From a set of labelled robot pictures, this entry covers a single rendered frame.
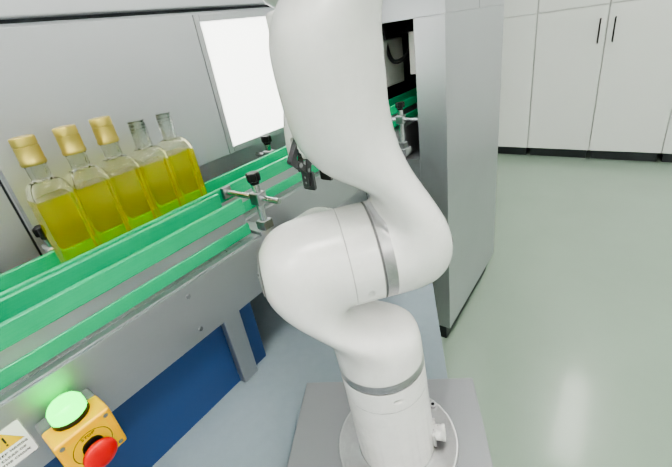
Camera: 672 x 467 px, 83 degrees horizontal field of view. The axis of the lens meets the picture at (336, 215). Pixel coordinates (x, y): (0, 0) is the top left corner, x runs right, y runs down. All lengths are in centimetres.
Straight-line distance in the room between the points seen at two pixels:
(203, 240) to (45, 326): 26
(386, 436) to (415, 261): 28
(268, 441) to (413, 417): 33
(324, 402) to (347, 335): 34
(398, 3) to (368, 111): 114
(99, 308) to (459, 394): 61
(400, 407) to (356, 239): 25
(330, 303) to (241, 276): 40
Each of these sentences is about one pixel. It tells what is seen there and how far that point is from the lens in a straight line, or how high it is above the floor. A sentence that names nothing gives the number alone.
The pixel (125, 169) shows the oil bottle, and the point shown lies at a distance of 77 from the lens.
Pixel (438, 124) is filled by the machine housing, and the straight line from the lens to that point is 145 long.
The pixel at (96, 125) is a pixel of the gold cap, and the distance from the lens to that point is 77.
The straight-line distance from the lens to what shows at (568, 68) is 412.
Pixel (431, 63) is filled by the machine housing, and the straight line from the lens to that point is 142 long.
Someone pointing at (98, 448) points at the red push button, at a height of 98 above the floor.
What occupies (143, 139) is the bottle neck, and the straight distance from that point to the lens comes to 80.
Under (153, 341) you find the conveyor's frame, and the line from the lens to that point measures 73.
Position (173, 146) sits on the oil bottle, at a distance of 82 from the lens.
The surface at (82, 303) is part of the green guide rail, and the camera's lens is 67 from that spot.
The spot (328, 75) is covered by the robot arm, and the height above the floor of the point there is 138.
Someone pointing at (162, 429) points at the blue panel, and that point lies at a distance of 86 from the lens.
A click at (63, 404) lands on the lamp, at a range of 65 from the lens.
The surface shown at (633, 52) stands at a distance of 408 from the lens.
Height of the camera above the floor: 140
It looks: 25 degrees down
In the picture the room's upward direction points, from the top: 9 degrees counter-clockwise
